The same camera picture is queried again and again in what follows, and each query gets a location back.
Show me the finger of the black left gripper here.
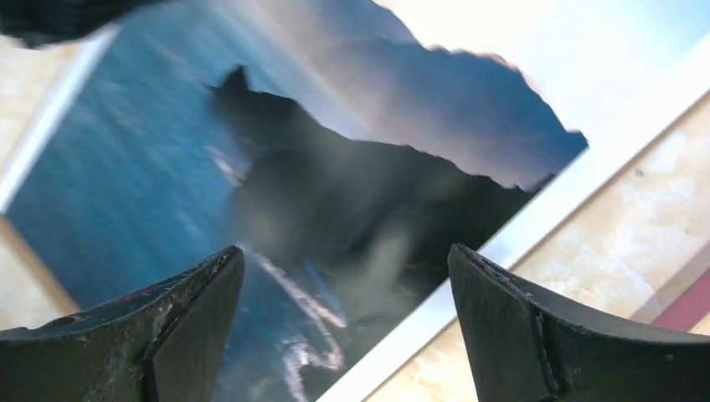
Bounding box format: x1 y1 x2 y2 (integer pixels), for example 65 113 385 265
1 0 154 49

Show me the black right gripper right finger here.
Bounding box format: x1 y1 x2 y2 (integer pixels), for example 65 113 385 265
447 244 709 402

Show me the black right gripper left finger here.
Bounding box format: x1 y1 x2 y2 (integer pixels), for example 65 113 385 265
1 246 244 401

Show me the pink wooden picture frame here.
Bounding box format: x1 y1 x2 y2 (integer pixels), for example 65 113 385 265
631 241 709 332

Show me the seascape photo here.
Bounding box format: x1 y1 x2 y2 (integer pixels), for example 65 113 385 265
1 1 709 401

